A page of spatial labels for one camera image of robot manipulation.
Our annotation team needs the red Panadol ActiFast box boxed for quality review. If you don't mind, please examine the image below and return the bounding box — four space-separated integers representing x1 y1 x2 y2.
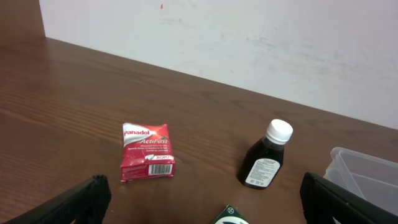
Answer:
121 123 175 182

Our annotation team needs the green box round label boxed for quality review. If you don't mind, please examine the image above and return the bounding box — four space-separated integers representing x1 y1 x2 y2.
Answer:
212 205 249 224

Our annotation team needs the dark syrup bottle white cap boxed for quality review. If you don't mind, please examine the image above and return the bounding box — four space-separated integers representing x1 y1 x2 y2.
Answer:
237 119 294 190

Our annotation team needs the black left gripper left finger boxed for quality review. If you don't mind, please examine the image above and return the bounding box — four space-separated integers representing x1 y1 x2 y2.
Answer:
7 175 111 224

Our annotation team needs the clear plastic container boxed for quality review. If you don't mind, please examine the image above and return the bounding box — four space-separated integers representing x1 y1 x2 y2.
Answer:
324 147 398 215

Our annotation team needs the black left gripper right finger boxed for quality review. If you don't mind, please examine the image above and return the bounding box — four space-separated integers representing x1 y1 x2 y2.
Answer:
300 172 397 224

